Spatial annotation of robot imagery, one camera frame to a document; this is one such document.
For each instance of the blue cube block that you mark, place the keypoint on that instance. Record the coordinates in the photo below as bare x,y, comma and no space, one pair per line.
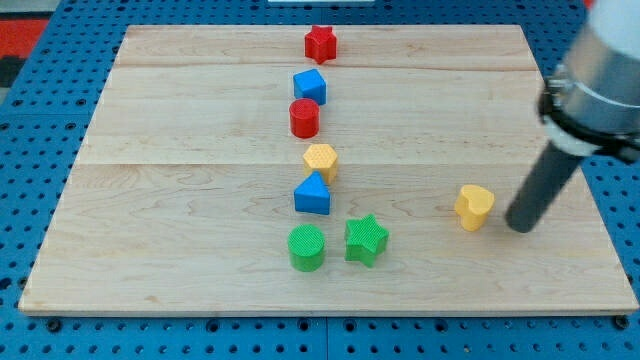
310,84

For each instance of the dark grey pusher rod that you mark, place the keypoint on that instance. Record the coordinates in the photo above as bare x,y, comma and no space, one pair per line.
549,174

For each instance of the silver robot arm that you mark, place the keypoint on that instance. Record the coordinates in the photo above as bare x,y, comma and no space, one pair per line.
590,105

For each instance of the green cylinder block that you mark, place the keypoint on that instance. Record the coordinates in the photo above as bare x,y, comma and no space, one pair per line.
306,245

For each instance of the yellow hexagon block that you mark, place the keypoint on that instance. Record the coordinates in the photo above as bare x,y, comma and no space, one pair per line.
322,158

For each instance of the blue triangle block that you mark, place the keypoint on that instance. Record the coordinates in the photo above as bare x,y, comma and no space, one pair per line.
312,195

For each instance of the wooden board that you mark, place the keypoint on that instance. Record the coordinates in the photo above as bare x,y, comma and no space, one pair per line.
180,200

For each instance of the red cylinder block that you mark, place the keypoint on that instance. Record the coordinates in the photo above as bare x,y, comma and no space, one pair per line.
304,118

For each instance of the green star block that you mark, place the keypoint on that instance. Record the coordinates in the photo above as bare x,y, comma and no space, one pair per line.
365,240

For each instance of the yellow heart block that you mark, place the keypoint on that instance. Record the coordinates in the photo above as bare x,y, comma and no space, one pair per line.
473,206

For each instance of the red star block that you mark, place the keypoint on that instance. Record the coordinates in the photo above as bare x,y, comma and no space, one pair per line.
321,44

